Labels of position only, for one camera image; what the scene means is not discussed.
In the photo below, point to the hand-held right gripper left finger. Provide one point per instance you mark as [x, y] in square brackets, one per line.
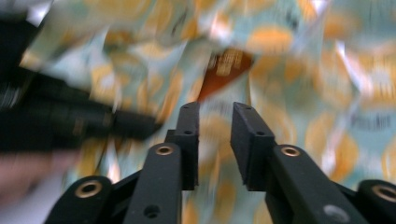
[186, 146]

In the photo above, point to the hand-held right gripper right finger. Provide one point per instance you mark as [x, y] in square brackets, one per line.
[252, 146]

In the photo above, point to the orange print green garment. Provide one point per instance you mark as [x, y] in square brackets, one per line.
[280, 77]

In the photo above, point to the white table mat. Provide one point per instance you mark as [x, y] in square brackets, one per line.
[28, 211]

